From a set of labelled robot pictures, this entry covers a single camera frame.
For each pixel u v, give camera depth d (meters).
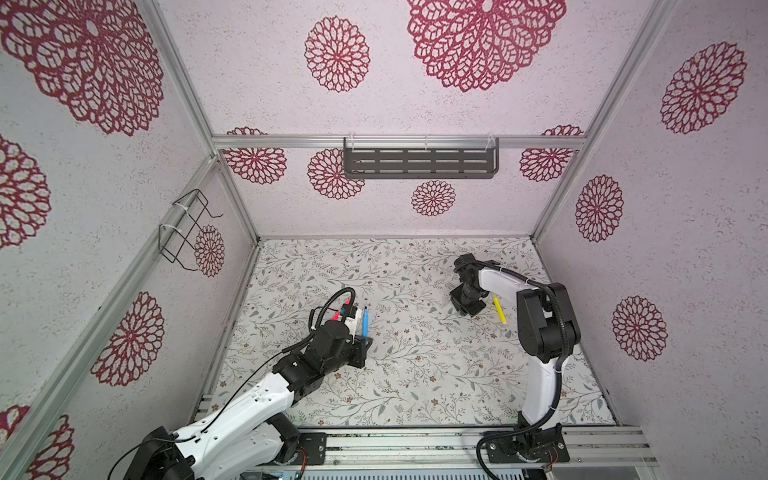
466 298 0.86
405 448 0.75
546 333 0.54
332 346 0.60
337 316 0.70
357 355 0.69
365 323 0.78
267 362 0.61
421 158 0.94
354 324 0.71
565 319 0.56
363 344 0.73
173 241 0.75
